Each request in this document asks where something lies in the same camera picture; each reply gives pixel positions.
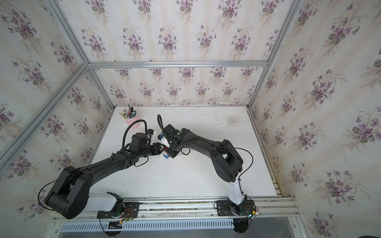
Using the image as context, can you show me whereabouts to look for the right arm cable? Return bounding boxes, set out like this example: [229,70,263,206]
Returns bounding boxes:
[157,114,254,197]

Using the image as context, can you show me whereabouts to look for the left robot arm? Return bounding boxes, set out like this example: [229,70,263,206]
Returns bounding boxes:
[44,132,166,219]

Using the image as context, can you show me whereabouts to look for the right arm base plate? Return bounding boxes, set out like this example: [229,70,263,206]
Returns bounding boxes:
[214,199,258,217]

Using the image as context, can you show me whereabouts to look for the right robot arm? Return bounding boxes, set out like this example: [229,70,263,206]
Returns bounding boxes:
[158,125,247,210]

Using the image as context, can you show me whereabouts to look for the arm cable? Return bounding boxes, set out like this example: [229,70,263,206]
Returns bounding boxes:
[157,114,254,197]
[37,119,149,212]

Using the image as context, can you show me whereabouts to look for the aluminium rail frame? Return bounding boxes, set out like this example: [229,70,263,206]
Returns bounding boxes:
[59,195,300,222]

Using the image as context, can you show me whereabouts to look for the pink pen cup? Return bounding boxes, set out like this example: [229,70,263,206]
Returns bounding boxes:
[126,118,141,129]

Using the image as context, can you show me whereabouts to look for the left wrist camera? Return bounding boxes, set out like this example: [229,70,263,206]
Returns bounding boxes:
[146,129,155,145]

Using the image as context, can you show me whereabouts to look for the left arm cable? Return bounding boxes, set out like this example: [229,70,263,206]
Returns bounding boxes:
[37,119,149,212]

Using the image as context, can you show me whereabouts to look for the pens in cup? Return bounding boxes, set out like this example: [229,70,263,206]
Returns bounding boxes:
[120,105,137,119]

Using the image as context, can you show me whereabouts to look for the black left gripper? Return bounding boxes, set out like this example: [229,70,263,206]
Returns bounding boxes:
[137,143,166,159]

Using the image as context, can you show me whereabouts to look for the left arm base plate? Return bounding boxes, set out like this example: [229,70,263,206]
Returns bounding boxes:
[97,202,140,219]

